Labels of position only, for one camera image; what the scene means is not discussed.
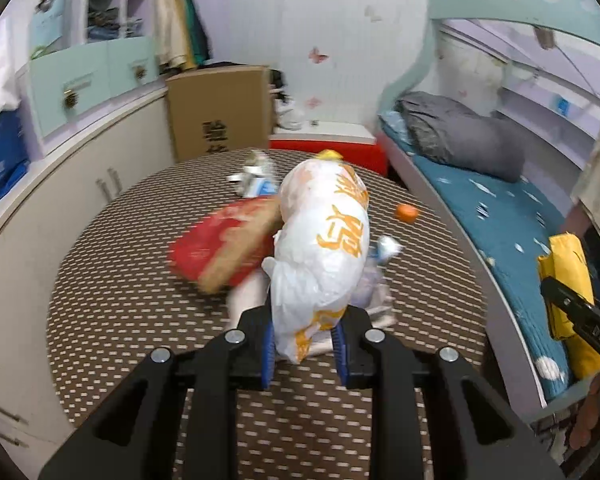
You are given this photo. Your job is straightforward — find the orange round lid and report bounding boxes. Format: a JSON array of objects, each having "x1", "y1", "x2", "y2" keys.
[{"x1": 394, "y1": 204, "x2": 420, "y2": 223}]

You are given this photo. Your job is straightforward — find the mint drawer cabinet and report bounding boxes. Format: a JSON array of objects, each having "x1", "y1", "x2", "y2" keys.
[{"x1": 29, "y1": 37, "x2": 158, "y2": 136}]

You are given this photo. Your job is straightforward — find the white shelf unit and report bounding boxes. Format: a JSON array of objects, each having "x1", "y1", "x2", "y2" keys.
[{"x1": 64, "y1": 0, "x2": 155, "y2": 47}]

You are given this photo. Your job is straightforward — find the grey folded duvet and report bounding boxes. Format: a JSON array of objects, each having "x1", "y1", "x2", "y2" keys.
[{"x1": 396, "y1": 92, "x2": 526, "y2": 182}]

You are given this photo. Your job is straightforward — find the white orange plastic bag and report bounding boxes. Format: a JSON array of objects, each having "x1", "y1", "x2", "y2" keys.
[{"x1": 262, "y1": 158, "x2": 370, "y2": 364}]

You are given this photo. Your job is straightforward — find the blue patterned mattress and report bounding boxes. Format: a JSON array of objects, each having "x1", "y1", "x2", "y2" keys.
[{"x1": 376, "y1": 110, "x2": 577, "y2": 413}]

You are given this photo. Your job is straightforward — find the red bench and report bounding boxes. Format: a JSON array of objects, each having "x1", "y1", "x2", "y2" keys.
[{"x1": 270, "y1": 122, "x2": 389, "y2": 177}]

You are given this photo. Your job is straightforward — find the red snack packet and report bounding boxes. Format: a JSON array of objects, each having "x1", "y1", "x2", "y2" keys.
[{"x1": 168, "y1": 196, "x2": 283, "y2": 295}]

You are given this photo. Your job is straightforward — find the brown cardboard box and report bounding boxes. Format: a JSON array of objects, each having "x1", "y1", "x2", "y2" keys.
[{"x1": 166, "y1": 65, "x2": 273, "y2": 162}]

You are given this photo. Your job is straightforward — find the white yellow carton box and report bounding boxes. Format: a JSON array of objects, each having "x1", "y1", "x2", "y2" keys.
[{"x1": 227, "y1": 150, "x2": 278, "y2": 198}]

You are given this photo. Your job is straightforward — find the blue bag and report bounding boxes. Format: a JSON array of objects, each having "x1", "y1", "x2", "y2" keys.
[{"x1": 0, "y1": 110, "x2": 30, "y2": 200}]

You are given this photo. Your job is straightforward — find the yellow cushion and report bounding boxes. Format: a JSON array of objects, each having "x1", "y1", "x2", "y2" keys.
[{"x1": 538, "y1": 233, "x2": 600, "y2": 379}]

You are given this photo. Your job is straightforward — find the hanging clothes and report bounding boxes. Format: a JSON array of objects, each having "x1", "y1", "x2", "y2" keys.
[{"x1": 154, "y1": 0, "x2": 212, "y2": 73}]

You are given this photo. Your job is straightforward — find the teal wrapper packet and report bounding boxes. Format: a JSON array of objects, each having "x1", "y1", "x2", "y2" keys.
[{"x1": 367, "y1": 235, "x2": 403, "y2": 266}]

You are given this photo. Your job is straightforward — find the white low cabinet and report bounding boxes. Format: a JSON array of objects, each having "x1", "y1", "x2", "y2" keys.
[{"x1": 0, "y1": 90, "x2": 173, "y2": 479}]

